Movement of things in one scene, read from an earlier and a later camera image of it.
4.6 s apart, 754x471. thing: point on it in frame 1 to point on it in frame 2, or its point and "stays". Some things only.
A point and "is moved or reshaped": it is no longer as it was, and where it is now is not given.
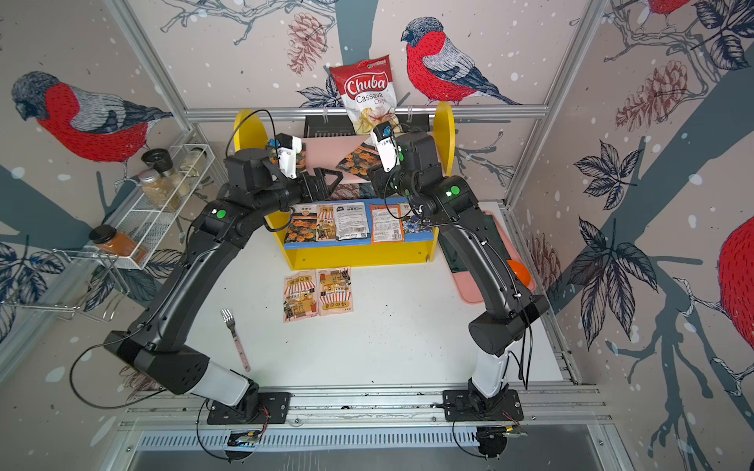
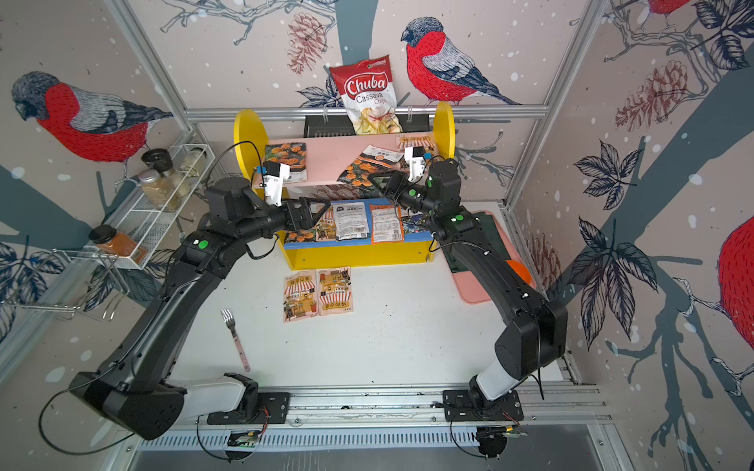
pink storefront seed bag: x=335 y=290 stays
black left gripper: x=323 y=192 to x=306 y=221
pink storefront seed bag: x=299 y=296 stays
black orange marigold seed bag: x=361 y=160 is moved or reshaped
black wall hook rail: x=340 y=126 stays
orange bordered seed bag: x=385 y=228 stays
